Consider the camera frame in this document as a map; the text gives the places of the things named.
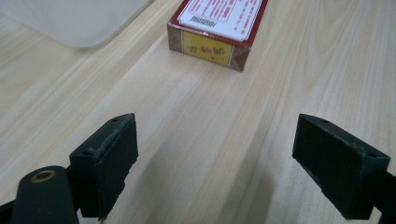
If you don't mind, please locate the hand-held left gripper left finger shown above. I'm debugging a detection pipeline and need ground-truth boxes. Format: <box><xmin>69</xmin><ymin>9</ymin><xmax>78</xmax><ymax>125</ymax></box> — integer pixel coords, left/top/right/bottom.
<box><xmin>68</xmin><ymin>112</ymin><xmax>139</xmax><ymax>221</ymax></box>

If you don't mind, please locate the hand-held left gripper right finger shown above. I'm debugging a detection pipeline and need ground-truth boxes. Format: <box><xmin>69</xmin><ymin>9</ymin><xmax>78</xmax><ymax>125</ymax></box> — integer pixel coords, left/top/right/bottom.
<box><xmin>291</xmin><ymin>113</ymin><xmax>391</xmax><ymax>220</ymax></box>

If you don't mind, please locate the clear plastic container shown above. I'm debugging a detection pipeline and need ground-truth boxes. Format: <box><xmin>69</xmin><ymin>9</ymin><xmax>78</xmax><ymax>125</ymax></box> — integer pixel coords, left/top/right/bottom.
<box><xmin>0</xmin><ymin>0</ymin><xmax>156</xmax><ymax>49</ymax></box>

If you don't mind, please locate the red yellow box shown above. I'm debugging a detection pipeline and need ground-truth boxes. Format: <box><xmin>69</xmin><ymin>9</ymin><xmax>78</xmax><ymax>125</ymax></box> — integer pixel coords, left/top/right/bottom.
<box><xmin>166</xmin><ymin>0</ymin><xmax>269</xmax><ymax>73</ymax></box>

